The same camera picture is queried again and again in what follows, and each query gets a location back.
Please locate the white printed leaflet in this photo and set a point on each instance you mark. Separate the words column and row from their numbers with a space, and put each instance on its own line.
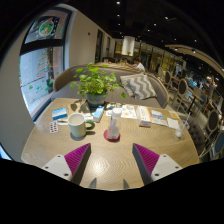
column 127, row 111

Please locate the clear plastic water bottle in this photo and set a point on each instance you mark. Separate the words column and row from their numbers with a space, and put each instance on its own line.
column 114, row 124

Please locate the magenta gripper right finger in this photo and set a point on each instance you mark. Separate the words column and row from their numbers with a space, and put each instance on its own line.
column 146, row 161

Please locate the window with christmas stickers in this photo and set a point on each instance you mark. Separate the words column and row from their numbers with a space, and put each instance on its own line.
column 41, row 58

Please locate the clear plastic cup with straw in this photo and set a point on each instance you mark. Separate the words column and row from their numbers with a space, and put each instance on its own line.
column 182, row 126

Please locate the grey zigzag cushion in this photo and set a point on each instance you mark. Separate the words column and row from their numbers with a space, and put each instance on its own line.
column 138, row 86

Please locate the white orange carton box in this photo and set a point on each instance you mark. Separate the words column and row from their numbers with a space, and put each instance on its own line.
column 143, row 116

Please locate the small pill blister pack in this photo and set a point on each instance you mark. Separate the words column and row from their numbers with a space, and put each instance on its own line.
column 53, row 127

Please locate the white paper napkin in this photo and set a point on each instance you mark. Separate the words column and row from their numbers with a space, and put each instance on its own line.
column 172, row 123

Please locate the blue and white card box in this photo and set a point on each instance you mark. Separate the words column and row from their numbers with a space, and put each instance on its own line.
column 59, row 113

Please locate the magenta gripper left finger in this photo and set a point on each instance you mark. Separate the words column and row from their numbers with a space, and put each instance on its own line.
column 77, row 161

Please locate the green potted plant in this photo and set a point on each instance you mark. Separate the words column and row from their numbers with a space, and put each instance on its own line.
column 95, row 84

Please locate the round red coaster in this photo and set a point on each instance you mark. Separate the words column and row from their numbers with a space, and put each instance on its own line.
column 111, row 138

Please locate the white ceramic mug green handle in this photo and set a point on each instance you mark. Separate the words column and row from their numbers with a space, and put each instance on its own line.
column 79, row 125

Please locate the light blue small box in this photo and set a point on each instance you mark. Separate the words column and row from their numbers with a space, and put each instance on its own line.
column 97, row 115

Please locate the grey curved sofa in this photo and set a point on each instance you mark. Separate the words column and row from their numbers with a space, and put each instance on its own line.
column 62, row 88

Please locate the blue white small packet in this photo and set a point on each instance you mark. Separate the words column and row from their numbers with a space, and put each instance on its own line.
column 157, row 118

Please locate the person in white shirt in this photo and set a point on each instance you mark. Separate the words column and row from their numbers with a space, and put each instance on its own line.
column 138, row 65

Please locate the wooden chair grey upholstery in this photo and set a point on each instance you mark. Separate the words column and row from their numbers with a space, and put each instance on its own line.
column 180, row 95

